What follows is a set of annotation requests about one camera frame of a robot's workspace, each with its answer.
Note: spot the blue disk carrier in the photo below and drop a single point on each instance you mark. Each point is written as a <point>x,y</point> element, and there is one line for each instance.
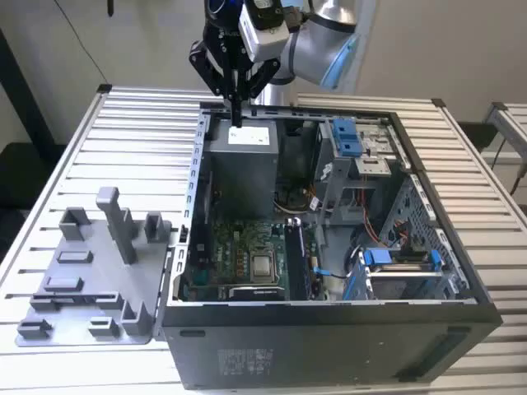
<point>376,258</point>

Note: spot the black box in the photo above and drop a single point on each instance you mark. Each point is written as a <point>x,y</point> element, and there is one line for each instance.
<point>477,136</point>

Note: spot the grey hard disk drive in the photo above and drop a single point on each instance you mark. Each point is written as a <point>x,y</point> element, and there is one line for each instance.
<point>395,288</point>

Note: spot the adjacent metal slat table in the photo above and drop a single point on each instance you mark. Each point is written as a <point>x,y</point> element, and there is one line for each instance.
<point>510,123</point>

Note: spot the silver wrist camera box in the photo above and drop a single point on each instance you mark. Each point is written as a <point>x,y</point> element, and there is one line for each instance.
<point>263,39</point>

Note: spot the black rear case fan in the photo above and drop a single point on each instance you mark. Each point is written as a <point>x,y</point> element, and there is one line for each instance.
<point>202,205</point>

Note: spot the green motherboard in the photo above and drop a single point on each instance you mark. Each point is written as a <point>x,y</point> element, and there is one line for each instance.
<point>263,234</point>

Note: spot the blue plastic drive latch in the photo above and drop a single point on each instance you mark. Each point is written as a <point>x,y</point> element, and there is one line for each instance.
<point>343,131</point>

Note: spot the black PC case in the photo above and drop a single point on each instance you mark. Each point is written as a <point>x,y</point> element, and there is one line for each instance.
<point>288,349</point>

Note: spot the short black rod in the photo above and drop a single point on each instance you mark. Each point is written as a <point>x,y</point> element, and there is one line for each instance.
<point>110,7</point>

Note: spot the CPU socket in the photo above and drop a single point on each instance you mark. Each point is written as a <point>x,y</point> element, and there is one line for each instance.
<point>262,249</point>

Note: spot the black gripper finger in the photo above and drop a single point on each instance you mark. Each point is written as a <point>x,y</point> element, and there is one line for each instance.
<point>203,57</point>
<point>265,72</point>

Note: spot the silver CPU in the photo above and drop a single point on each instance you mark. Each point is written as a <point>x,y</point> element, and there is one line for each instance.
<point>263,268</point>

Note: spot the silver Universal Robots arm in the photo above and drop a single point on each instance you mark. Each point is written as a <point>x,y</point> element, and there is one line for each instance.
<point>325,37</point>

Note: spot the grey metal drive cage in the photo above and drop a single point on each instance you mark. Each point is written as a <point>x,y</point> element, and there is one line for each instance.
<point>372,166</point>

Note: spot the grey power supply unit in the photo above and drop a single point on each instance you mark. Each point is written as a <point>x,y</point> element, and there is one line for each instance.
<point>243,181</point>

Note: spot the grey plastic parts rack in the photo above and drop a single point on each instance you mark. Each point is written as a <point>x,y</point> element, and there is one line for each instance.
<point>99,271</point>

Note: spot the black graphics card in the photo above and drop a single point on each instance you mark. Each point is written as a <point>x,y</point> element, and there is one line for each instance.
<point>255,293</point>

